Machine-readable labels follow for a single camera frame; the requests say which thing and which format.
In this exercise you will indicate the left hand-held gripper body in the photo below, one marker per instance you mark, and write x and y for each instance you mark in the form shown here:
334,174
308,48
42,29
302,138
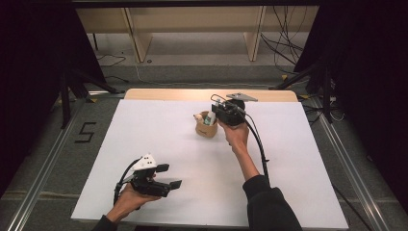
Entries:
150,187

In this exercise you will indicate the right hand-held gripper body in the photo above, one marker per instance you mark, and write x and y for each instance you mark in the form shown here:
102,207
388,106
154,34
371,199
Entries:
232,114

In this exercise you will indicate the green and white glue stick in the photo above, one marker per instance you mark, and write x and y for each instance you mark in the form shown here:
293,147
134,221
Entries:
209,120

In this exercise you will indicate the brown pen holder with bear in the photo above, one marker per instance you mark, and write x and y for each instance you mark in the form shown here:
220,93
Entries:
205,131

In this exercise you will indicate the person's right hand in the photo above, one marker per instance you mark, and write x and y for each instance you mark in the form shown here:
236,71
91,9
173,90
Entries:
237,136

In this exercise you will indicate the person's left hand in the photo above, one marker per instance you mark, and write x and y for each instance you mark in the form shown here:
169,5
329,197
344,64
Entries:
128,202

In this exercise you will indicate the wooden table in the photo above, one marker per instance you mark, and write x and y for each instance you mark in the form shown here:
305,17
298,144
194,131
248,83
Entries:
160,95

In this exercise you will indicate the black metal stand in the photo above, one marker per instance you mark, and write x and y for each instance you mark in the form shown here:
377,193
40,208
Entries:
65,102
326,96

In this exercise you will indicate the beige wooden desk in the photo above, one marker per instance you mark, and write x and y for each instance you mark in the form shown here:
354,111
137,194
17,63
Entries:
141,41

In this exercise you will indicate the black curtain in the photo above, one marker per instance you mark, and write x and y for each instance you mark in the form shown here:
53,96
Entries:
372,96
32,80

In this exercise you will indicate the aluminium floor rail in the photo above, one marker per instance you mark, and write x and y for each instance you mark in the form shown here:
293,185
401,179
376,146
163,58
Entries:
352,166
45,173

